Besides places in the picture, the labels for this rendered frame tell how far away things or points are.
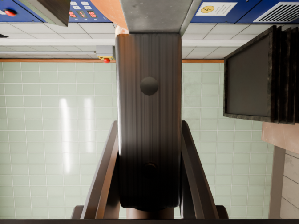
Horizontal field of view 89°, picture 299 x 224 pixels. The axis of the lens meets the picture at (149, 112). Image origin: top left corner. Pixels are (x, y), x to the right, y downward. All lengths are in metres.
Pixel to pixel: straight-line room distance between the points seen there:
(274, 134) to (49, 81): 1.58
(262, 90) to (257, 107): 0.06
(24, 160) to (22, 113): 0.41
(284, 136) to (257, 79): 0.38
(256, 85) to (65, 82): 1.32
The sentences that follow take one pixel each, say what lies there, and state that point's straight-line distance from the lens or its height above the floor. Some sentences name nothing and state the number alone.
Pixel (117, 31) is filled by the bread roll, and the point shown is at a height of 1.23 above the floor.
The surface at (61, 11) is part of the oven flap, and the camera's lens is 0.45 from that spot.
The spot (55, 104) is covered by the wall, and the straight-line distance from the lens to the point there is 1.52.
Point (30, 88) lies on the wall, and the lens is 1.63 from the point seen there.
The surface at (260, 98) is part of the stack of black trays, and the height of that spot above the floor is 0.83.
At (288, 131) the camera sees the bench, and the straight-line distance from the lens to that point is 0.91.
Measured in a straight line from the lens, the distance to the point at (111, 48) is 1.01.
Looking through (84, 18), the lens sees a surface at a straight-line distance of 0.69.
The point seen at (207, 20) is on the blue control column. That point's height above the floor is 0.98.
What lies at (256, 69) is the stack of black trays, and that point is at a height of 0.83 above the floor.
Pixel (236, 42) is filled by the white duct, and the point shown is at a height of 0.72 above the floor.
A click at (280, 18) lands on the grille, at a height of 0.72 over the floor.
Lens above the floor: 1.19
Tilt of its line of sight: level
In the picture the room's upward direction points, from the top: 90 degrees counter-clockwise
